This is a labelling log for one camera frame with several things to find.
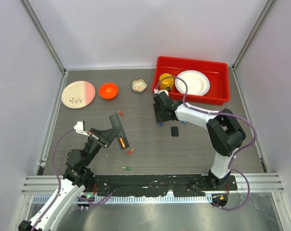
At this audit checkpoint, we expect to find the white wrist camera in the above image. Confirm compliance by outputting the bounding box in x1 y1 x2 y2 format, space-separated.
73 121 89 136
153 89 169 96

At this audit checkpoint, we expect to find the white slotted cable duct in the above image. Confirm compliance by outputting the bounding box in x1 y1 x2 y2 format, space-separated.
32 194 212 205

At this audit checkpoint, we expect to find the black battery cover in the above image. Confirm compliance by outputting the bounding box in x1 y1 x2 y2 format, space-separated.
171 126 179 137

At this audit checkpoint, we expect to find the pink and cream plate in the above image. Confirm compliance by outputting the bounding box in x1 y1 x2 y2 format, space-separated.
61 81 96 109

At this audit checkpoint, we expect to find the orange bowl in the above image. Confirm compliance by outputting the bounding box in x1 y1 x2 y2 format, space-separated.
99 83 118 100

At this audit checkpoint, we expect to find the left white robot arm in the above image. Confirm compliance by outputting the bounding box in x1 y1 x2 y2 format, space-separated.
18 121 123 231

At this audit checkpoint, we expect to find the black remote control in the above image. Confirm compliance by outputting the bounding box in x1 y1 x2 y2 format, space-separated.
109 114 130 150

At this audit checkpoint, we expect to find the white paper plate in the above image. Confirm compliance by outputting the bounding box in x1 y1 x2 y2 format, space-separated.
175 70 210 96

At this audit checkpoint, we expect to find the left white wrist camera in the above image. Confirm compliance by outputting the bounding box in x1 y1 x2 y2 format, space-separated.
73 121 89 136

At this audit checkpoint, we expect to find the red plastic bin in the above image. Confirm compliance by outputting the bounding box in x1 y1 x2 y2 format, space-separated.
152 56 230 105

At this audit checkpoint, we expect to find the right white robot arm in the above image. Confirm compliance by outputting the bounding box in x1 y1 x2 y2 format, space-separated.
153 90 246 190

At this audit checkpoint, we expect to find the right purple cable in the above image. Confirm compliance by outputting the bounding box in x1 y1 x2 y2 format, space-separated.
154 76 257 212

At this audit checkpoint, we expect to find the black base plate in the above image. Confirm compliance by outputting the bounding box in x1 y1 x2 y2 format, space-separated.
85 174 238 197

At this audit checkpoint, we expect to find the yellow mug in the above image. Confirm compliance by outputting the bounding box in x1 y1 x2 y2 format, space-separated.
159 73 175 92

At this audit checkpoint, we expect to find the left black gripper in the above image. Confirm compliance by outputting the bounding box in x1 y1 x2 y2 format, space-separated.
83 127 121 166

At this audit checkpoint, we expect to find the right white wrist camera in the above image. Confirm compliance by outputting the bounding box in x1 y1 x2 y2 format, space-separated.
153 89 169 96

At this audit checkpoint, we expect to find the small floral bowl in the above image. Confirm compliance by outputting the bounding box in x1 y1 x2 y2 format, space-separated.
131 78 148 93

